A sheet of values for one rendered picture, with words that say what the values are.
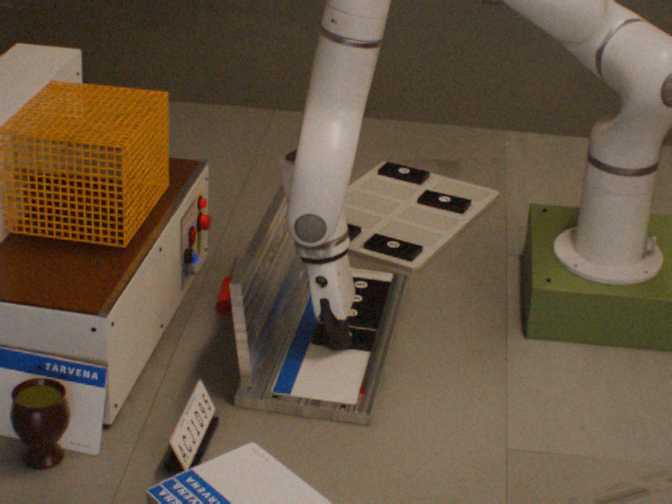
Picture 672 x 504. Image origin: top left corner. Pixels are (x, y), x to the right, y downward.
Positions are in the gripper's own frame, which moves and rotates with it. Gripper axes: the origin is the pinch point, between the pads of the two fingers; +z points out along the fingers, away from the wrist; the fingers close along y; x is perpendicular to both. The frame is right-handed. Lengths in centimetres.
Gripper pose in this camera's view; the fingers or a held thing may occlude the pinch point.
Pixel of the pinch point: (339, 336)
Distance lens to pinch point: 209.3
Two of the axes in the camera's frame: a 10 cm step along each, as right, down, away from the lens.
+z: 1.6, 8.9, 4.2
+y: 1.8, -4.5, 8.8
